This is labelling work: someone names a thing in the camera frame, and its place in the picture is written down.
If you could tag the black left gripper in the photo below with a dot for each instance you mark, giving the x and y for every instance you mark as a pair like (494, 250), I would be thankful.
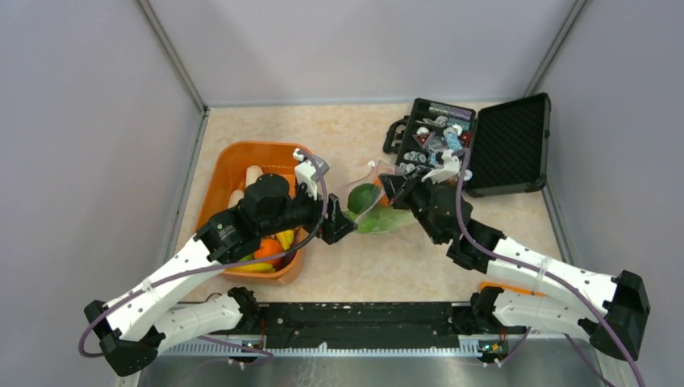
(335, 226)

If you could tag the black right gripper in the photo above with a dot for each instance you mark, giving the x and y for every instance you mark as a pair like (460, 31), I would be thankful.
(399, 187)

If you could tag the clear zip top bag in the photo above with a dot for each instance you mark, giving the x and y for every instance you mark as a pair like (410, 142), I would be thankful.
(375, 167)

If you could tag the green lime toy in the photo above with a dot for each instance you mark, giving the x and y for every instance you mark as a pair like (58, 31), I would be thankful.
(363, 197)

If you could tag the green napa cabbage toy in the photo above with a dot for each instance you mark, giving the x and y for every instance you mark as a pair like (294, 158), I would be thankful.
(381, 220)

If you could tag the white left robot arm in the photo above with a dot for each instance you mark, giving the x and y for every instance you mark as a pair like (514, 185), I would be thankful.
(135, 327)

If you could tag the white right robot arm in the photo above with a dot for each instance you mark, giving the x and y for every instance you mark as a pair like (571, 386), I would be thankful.
(613, 310)

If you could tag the yellow banana bunch toy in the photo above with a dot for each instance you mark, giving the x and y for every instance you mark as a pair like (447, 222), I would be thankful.
(286, 238)

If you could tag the orange fruit toy front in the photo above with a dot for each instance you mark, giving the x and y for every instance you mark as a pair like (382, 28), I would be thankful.
(270, 252)

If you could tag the yellow banana toy front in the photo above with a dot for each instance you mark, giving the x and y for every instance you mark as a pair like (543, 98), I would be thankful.
(260, 267)

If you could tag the black poker chip case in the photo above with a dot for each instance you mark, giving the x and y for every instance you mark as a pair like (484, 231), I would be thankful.
(508, 142)

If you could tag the orange plastic bin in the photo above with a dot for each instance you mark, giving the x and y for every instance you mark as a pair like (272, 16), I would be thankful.
(229, 174)

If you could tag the orange carrot toy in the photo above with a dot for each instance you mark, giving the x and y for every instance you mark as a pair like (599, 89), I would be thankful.
(487, 284)

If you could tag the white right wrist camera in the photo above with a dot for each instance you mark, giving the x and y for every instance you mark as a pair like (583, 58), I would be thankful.
(454, 164)

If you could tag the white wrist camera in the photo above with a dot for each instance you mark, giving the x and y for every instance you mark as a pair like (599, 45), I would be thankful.
(454, 164)
(310, 177)

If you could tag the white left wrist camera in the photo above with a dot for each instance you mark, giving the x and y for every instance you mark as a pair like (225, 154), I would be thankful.
(310, 177)

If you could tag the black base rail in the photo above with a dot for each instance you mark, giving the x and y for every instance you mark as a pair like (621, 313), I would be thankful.
(365, 325)

